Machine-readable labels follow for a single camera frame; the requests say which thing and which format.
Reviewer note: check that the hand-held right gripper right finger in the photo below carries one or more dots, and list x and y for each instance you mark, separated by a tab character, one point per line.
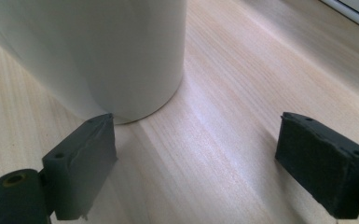
323	168

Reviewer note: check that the white cup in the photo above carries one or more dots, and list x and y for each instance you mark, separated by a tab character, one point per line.
99	53

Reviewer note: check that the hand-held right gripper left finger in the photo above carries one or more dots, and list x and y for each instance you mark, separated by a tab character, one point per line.
77	168

